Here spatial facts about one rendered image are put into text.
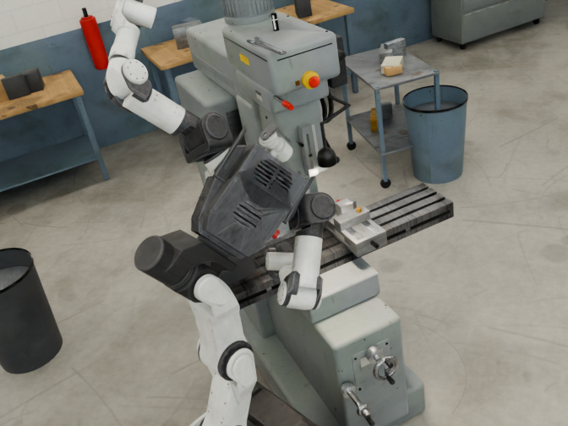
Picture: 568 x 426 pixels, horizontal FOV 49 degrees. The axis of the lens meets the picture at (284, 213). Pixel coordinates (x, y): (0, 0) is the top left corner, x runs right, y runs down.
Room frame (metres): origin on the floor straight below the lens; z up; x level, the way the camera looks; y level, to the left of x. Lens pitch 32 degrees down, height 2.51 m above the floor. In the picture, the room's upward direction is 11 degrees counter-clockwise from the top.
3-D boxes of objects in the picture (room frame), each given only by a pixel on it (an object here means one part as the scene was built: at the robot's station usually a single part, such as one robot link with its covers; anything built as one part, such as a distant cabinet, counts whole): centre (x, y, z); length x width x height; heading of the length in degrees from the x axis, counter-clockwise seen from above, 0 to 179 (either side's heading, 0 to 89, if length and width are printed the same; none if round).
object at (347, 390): (1.70, -0.14, 0.52); 0.22 x 0.06 x 0.06; 19
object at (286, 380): (2.49, -0.02, 0.10); 1.20 x 0.60 x 0.20; 19
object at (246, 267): (2.13, 0.29, 1.04); 0.22 x 0.12 x 0.20; 116
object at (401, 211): (2.26, -0.14, 0.90); 1.24 x 0.23 x 0.08; 109
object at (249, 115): (2.44, -0.04, 1.47); 0.24 x 0.19 x 0.26; 109
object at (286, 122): (2.25, -0.10, 1.47); 0.21 x 0.19 x 0.32; 109
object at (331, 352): (2.23, -0.11, 0.44); 0.81 x 0.32 x 0.60; 19
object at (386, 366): (1.78, -0.27, 0.64); 0.16 x 0.12 x 0.12; 19
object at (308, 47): (2.26, -0.10, 1.81); 0.47 x 0.26 x 0.16; 19
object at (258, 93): (2.29, -0.09, 1.68); 0.34 x 0.24 x 0.10; 19
